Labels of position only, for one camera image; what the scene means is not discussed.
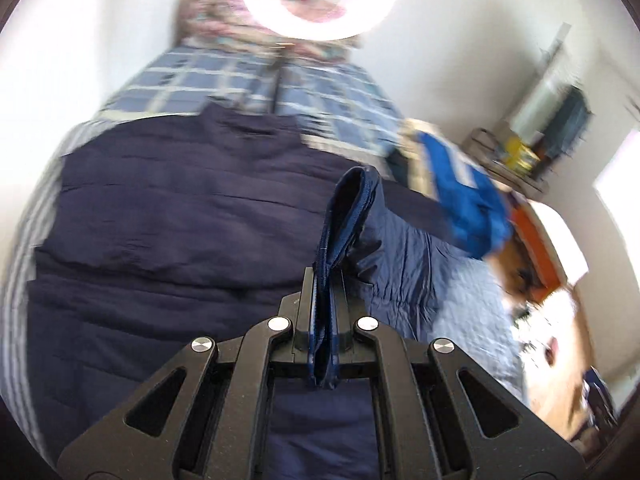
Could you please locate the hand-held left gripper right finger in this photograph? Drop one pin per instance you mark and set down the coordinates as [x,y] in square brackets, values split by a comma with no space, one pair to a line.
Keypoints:
[341,310]

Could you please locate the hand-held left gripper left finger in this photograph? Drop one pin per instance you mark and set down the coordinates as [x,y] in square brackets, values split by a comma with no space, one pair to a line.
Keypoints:
[311,310]

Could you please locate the navy puffer jacket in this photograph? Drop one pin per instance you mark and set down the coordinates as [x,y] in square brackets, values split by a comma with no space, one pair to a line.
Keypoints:
[175,210]

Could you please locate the black clothes rack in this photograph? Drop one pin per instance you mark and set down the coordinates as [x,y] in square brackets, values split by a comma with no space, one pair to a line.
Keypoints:
[545,175]

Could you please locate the blue garment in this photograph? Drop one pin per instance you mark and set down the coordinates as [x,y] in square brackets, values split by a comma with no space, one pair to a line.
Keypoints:
[465,200]

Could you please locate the beige cloth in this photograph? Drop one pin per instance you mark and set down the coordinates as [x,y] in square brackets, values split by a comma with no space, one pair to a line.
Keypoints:
[417,160]

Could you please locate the orange covered box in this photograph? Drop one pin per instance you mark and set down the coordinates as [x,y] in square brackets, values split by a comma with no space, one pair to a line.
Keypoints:
[540,255]

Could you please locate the yellow box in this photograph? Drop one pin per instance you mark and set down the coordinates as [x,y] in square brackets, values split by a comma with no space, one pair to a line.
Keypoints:
[521,154]

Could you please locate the blue plaid bedsheet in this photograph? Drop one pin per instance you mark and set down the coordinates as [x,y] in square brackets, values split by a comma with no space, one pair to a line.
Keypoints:
[200,80]

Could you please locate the striped white towel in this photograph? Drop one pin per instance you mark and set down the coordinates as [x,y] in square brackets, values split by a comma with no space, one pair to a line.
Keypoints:
[537,95]

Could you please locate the dark hanging jacket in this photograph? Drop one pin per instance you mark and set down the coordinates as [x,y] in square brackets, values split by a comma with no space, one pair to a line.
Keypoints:
[572,120]

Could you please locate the floral quilt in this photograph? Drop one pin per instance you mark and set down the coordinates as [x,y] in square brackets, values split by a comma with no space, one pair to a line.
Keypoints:
[310,2]
[210,20]

